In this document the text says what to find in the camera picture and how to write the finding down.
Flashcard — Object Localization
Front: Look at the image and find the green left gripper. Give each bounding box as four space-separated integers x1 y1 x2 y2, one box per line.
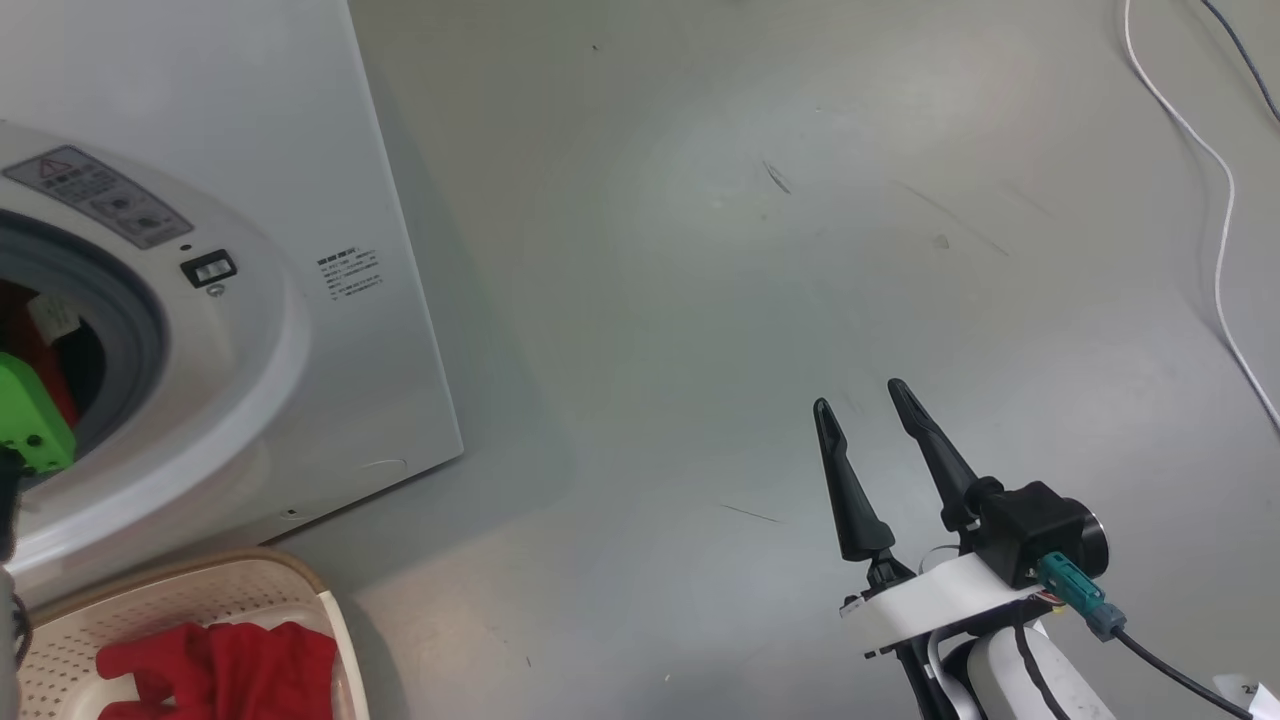
0 352 78 476

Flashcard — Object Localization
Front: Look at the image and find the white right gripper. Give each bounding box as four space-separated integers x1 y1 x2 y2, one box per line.
812 378 1043 661

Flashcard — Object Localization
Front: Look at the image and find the plain red garment white tag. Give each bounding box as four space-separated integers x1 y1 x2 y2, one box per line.
0 280 83 431

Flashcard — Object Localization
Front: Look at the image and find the red garment white trim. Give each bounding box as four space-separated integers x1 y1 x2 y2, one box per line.
95 620 339 720

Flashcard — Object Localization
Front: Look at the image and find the cream perforated laundry basket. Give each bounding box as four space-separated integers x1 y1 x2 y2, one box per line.
15 548 371 720

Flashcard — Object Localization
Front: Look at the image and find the white front-load washing machine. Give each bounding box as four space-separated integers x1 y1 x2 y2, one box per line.
0 0 466 611

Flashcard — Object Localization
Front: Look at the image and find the grey warning sticker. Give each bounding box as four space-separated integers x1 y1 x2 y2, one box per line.
3 146 194 251

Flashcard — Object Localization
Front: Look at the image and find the teal connector with black cable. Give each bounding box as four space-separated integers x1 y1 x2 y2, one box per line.
1035 552 1261 720

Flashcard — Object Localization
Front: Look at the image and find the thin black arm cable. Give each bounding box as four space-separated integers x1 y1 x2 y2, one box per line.
1012 622 1073 720

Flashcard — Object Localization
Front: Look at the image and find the white floor cable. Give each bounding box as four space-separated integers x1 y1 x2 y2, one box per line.
1123 0 1280 431

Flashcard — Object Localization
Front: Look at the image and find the white cable tag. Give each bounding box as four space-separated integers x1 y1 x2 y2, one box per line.
1215 675 1280 713

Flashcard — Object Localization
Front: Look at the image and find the black floor cable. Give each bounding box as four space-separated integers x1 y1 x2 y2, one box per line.
1200 0 1280 121

